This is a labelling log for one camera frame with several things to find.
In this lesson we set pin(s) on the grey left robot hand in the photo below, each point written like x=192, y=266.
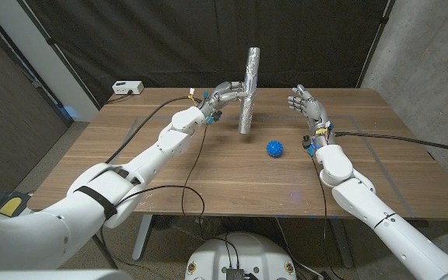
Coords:
x=220, y=97

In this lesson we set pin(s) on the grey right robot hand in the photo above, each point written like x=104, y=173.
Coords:
x=315, y=110

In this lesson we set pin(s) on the aluminum foil roll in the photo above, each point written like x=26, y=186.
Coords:
x=249, y=78

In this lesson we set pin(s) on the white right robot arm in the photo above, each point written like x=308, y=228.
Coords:
x=348, y=198

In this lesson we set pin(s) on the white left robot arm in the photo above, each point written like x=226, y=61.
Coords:
x=92, y=202

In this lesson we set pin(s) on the blue spiky ball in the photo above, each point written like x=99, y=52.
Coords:
x=275, y=149

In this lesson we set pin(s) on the black curtain backdrop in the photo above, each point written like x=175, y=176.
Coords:
x=169, y=39

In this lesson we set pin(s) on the white power box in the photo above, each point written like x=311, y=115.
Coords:
x=127, y=87

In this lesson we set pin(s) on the grey table leg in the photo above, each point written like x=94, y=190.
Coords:
x=342, y=245

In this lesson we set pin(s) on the white robot torso base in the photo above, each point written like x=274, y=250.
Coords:
x=247, y=253

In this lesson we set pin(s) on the white table leg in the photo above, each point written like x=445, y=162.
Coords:
x=141, y=237

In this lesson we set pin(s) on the small black electronics box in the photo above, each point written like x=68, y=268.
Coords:
x=235, y=274

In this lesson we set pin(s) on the yellow black foot pedal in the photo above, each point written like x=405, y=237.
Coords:
x=11, y=206

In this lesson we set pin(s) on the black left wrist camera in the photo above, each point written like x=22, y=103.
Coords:
x=217, y=116

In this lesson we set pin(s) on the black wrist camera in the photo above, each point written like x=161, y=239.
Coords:
x=306, y=142
x=217, y=116

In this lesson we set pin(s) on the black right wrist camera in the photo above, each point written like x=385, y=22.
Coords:
x=306, y=142

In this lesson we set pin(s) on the black backdrop frame pole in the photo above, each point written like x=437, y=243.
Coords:
x=53, y=45
x=377, y=39

